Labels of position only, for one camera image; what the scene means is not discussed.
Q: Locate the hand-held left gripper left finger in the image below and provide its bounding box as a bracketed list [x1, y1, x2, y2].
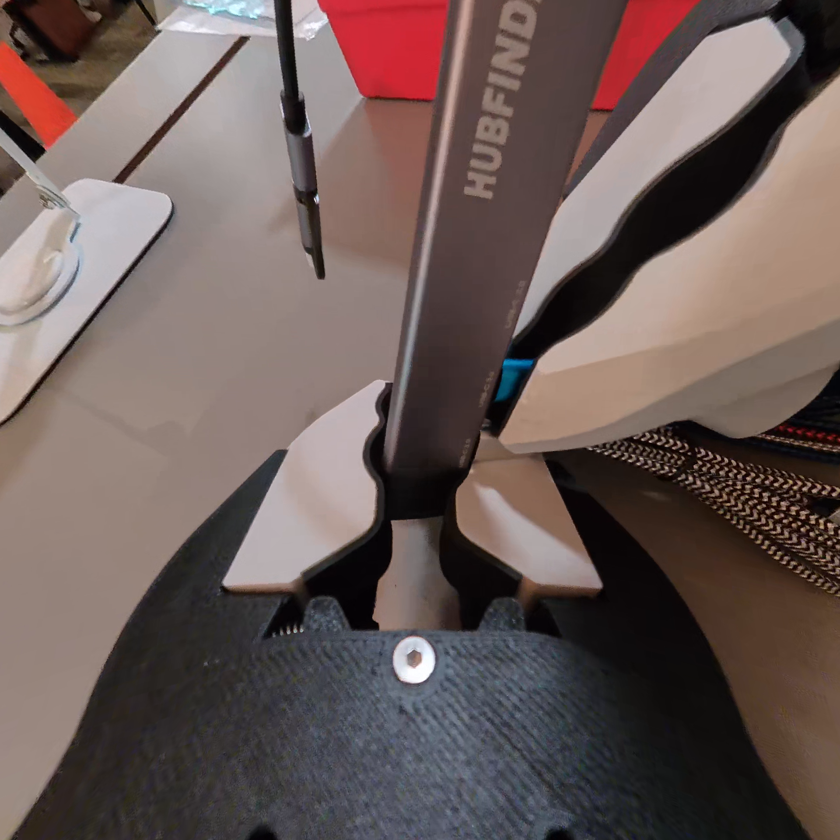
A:
[222, 378, 395, 597]

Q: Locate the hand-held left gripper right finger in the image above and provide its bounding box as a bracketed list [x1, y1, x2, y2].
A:
[451, 451, 605, 597]

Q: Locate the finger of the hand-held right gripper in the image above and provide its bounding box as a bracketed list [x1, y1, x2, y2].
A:
[511, 0, 808, 355]
[500, 84, 840, 457]

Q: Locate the blue red braided cable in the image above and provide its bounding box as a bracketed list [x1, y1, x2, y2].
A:
[497, 357, 840, 455]

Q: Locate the grey USB hub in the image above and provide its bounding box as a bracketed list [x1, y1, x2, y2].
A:
[373, 0, 632, 519]

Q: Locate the red plastic storage bin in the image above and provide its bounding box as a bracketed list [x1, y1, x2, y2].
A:
[318, 0, 703, 109]

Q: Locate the grey desk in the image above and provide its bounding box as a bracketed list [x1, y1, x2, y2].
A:
[0, 26, 840, 808]

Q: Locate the white lamp base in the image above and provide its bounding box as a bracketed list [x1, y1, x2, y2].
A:
[0, 125, 175, 426]

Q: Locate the clear plastic bag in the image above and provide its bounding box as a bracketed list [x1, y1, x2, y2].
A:
[159, 0, 329, 42]

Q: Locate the red flat object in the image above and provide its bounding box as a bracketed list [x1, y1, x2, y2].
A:
[0, 41, 78, 151]

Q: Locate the black white braided cable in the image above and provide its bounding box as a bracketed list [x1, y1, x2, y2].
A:
[587, 425, 840, 597]

